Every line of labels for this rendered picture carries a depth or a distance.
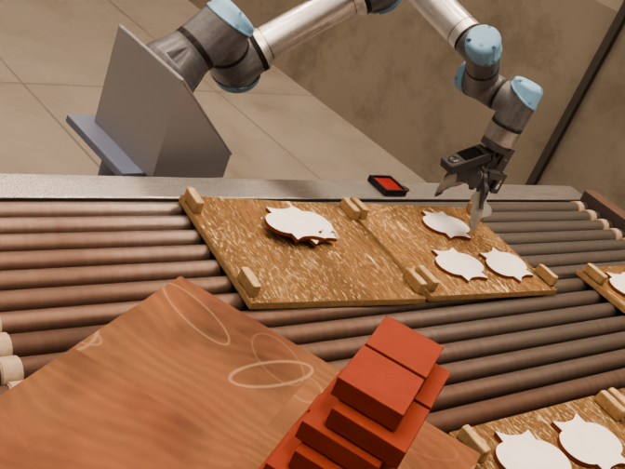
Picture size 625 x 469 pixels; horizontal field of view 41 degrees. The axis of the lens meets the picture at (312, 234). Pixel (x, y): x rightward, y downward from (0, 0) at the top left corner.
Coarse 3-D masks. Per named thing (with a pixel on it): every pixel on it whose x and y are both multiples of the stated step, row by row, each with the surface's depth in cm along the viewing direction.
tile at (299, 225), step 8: (272, 208) 171; (288, 208) 173; (272, 216) 168; (280, 216) 169; (288, 216) 170; (296, 216) 172; (304, 216) 173; (312, 216) 174; (272, 224) 165; (280, 224) 166; (288, 224) 167; (296, 224) 168; (304, 224) 170; (312, 224) 171; (320, 224) 172; (280, 232) 164; (288, 232) 165; (296, 232) 166; (304, 232) 167; (312, 232) 168; (320, 232) 171; (296, 240) 164; (320, 240) 168
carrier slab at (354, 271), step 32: (224, 224) 164; (256, 224) 169; (352, 224) 184; (224, 256) 154; (256, 256) 158; (288, 256) 162; (320, 256) 167; (352, 256) 172; (384, 256) 177; (288, 288) 152; (320, 288) 156; (352, 288) 160; (384, 288) 165
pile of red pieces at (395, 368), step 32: (384, 320) 86; (384, 352) 81; (416, 352) 83; (352, 384) 74; (384, 384) 76; (416, 384) 78; (320, 416) 76; (352, 416) 74; (384, 416) 74; (416, 416) 78; (288, 448) 78; (320, 448) 75; (352, 448) 74; (384, 448) 73
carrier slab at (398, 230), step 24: (384, 216) 194; (408, 216) 199; (456, 216) 209; (384, 240) 183; (408, 240) 188; (432, 240) 192; (456, 240) 197; (480, 240) 202; (408, 264) 177; (432, 264) 182; (528, 264) 200; (456, 288) 176; (480, 288) 180; (504, 288) 184; (528, 288) 188; (552, 288) 193
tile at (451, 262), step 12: (432, 252) 186; (444, 252) 186; (456, 252) 189; (444, 264) 181; (456, 264) 183; (468, 264) 186; (480, 264) 188; (456, 276) 180; (468, 276) 180; (480, 276) 183
